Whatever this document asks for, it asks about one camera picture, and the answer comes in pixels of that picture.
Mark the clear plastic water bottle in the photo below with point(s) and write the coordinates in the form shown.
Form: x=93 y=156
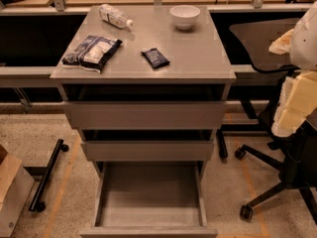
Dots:
x=115 y=16

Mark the grey top drawer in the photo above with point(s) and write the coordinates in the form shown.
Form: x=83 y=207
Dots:
x=144 y=115

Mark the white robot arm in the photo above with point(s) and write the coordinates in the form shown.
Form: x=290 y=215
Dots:
x=300 y=42

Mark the dark blue rxbar wrapper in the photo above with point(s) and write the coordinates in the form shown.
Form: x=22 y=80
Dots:
x=155 y=58

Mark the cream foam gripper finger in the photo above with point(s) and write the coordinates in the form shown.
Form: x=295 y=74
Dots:
x=302 y=96
x=289 y=114

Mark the grey drawer cabinet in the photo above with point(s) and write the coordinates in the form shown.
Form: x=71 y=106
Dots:
x=198 y=71

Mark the white ceramic bowl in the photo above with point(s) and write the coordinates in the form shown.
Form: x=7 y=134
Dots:
x=184 y=16

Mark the cardboard box on cart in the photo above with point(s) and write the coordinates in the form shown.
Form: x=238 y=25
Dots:
x=15 y=185

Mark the blue white chip bag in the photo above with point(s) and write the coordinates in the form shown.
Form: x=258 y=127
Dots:
x=92 y=54

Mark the grey middle drawer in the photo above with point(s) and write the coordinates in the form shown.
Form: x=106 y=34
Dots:
x=147 y=151

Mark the black wheeled bar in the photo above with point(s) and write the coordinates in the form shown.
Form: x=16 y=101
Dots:
x=37 y=205

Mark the grey open bottom drawer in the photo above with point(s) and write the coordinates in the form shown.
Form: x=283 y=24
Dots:
x=149 y=200

